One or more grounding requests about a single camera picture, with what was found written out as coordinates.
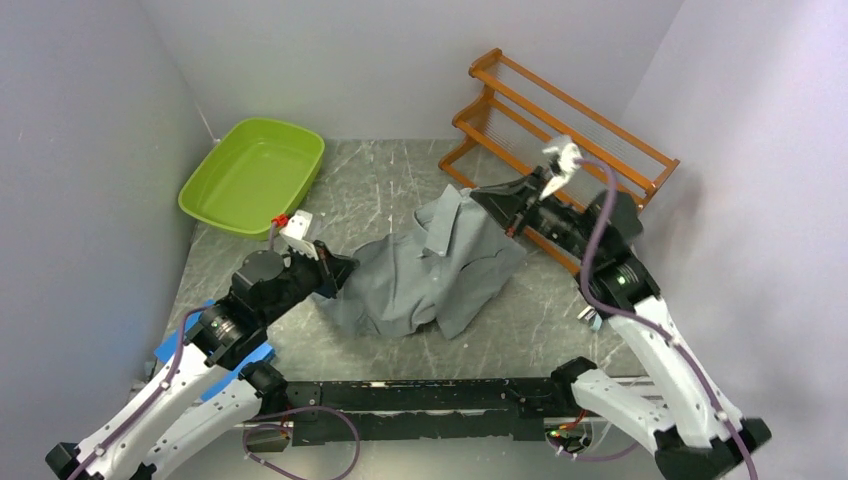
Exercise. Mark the small light blue clip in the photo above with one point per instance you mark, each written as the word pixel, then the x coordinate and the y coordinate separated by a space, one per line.
pixel 591 318

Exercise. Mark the green plastic tub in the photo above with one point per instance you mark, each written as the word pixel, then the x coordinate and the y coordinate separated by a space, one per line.
pixel 261 168

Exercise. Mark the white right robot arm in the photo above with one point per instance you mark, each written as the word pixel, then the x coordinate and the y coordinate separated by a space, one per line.
pixel 694 431

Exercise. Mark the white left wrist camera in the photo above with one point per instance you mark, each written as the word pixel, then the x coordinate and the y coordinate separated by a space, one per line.
pixel 296 231

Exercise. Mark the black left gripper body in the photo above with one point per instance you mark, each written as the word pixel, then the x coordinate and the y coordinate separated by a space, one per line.
pixel 303 277

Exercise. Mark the grey button-up shirt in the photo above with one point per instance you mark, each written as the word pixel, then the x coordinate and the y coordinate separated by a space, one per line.
pixel 452 260

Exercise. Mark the blue flat pad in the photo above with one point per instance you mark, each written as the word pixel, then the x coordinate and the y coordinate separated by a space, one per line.
pixel 191 354

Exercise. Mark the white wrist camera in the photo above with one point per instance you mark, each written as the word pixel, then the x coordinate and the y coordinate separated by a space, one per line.
pixel 564 157
pixel 296 231

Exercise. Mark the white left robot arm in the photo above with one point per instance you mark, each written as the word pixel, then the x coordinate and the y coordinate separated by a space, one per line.
pixel 206 387

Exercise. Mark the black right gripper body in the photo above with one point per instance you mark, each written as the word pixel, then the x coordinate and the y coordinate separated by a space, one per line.
pixel 553 218

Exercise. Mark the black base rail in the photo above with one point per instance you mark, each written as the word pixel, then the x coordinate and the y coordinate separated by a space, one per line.
pixel 522 409

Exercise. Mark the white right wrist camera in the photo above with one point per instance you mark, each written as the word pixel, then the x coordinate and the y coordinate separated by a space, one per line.
pixel 564 157

